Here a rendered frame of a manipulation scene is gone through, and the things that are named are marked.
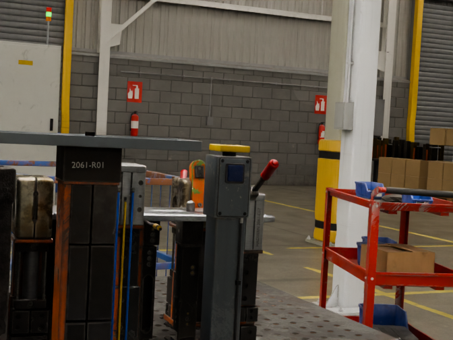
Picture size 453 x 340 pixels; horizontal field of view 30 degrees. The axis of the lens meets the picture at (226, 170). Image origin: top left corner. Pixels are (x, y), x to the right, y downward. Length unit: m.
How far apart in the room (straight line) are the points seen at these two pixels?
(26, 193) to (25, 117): 8.20
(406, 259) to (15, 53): 6.71
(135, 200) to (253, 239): 0.26
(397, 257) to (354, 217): 1.88
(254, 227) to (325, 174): 7.16
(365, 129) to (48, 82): 5.03
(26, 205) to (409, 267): 2.51
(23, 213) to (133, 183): 0.21
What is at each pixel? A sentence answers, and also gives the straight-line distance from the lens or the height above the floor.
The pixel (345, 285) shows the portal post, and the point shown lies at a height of 0.18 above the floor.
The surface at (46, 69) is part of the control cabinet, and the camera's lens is 9.86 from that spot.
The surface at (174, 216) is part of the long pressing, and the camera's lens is 1.79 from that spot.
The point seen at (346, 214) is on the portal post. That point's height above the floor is 0.65.
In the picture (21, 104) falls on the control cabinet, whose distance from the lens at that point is 9.79.
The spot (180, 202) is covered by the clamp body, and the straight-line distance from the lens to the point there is 2.05.
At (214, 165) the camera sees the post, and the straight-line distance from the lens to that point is 1.53.
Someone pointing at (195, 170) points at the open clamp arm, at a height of 1.08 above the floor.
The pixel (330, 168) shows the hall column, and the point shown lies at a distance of 8.80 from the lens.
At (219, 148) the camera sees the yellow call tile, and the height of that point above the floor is 1.15.
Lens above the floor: 1.20
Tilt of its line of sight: 3 degrees down
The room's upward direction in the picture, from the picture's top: 3 degrees clockwise
